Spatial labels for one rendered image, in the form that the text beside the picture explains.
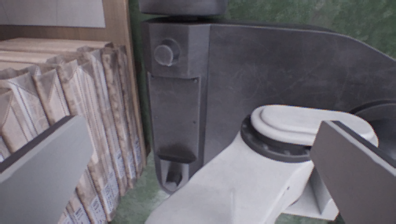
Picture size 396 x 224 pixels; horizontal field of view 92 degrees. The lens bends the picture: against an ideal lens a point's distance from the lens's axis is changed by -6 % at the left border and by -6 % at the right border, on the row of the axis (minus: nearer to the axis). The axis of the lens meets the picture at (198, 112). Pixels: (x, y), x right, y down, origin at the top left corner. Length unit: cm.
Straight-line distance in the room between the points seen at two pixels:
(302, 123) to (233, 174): 14
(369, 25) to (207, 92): 45
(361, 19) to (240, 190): 54
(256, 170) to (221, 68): 24
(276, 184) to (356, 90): 30
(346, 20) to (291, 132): 39
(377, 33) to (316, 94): 27
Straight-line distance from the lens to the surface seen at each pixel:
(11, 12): 85
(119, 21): 61
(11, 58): 53
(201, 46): 44
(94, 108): 54
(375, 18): 70
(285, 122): 36
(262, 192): 30
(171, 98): 49
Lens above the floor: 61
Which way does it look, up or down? 59 degrees down
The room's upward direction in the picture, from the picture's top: 158 degrees counter-clockwise
